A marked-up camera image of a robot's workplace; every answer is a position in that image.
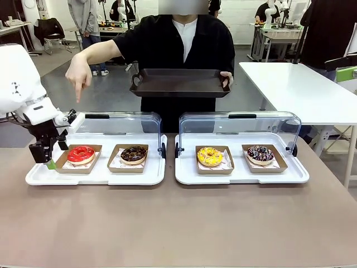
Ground large white table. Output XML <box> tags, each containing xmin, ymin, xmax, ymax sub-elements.
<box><xmin>238</xmin><ymin>61</ymin><xmax>357</xmax><ymax>189</ymax></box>

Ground seated bystander black shirt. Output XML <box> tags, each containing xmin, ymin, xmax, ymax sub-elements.
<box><xmin>254</xmin><ymin>3</ymin><xmax>281</xmax><ymax>25</ymax></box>

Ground person's left hand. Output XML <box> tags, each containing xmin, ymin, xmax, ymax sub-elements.
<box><xmin>219</xmin><ymin>71</ymin><xmax>235</xmax><ymax>88</ymax></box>

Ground dark donut pink white sprinkles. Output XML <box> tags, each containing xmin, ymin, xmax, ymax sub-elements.
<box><xmin>247</xmin><ymin>145</ymin><xmax>274</xmax><ymax>165</ymax></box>

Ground brown cardboard donut box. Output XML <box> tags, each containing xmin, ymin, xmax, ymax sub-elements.
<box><xmin>195</xmin><ymin>145</ymin><xmax>234</xmax><ymax>175</ymax></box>
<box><xmin>107</xmin><ymin>143</ymin><xmax>149</xmax><ymax>173</ymax></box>
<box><xmin>241</xmin><ymin>143</ymin><xmax>288</xmax><ymax>174</ymax></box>
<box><xmin>55</xmin><ymin>144</ymin><xmax>103</xmax><ymax>174</ymax></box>

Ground bystander in dark clothes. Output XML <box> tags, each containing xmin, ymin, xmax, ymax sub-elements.
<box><xmin>300</xmin><ymin>0</ymin><xmax>357</xmax><ymax>82</ymax></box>

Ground clear hinged tray lid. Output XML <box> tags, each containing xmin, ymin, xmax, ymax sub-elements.
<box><xmin>60</xmin><ymin>111</ymin><xmax>167</xmax><ymax>160</ymax></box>
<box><xmin>175</xmin><ymin>111</ymin><xmax>302</xmax><ymax>159</ymax></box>

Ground red glazed donut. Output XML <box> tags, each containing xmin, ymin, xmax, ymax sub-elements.
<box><xmin>66</xmin><ymin>145</ymin><xmax>95</xmax><ymax>165</ymax></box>

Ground bystander in grey hoodie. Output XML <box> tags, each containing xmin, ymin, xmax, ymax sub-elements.
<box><xmin>67</xmin><ymin>0</ymin><xmax>110</xmax><ymax>77</ymax></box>

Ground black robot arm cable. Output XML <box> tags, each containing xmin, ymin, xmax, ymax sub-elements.
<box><xmin>0</xmin><ymin>111</ymin><xmax>33</xmax><ymax>131</ymax></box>

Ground grey background workbench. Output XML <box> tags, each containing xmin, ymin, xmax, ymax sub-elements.
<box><xmin>250</xmin><ymin>23</ymin><xmax>305</xmax><ymax>63</ymax></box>

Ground person in black shirt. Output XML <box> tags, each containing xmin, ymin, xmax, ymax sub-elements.
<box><xmin>113</xmin><ymin>5</ymin><xmax>237</xmax><ymax>133</ymax></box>

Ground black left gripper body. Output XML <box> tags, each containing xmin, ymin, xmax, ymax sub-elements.
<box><xmin>27</xmin><ymin>118</ymin><xmax>69</xmax><ymax>147</ymax></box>

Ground dark brown serving tray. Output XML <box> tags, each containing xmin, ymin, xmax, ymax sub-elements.
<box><xmin>129</xmin><ymin>68</ymin><xmax>233</xmax><ymax>98</ymax></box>

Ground green and white chair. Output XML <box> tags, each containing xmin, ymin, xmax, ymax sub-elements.
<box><xmin>325</xmin><ymin>55</ymin><xmax>357</xmax><ymax>94</ymax></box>

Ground chocolate donut orange sprinkles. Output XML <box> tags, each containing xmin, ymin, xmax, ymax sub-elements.
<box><xmin>120</xmin><ymin>146</ymin><xmax>148</xmax><ymax>165</ymax></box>

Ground white display tray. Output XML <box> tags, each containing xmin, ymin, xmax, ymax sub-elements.
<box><xmin>25</xmin><ymin>133</ymin><xmax>168</xmax><ymax>186</ymax></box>
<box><xmin>175</xmin><ymin>132</ymin><xmax>310</xmax><ymax>185</ymax></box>

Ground person's right hand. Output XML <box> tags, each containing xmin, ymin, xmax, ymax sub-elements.
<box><xmin>64</xmin><ymin>54</ymin><xmax>93</xmax><ymax>103</ymax></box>

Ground small white background robot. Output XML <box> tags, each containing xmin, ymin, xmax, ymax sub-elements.
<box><xmin>263</xmin><ymin>0</ymin><xmax>291</xmax><ymax>30</ymax></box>

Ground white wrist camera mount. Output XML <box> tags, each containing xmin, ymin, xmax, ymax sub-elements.
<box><xmin>52</xmin><ymin>108</ymin><xmax>85</xmax><ymax>130</ymax></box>

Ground yellow glazed sprinkled donut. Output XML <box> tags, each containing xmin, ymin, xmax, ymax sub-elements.
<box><xmin>196</xmin><ymin>146</ymin><xmax>224</xmax><ymax>168</ymax></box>

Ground black jacket on chair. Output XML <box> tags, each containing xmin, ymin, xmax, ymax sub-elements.
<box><xmin>33</xmin><ymin>18</ymin><xmax>66</xmax><ymax>47</ymax></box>

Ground person's right forearm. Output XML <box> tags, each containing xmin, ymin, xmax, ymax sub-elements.
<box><xmin>73</xmin><ymin>39</ymin><xmax>124</xmax><ymax>67</ymax></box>

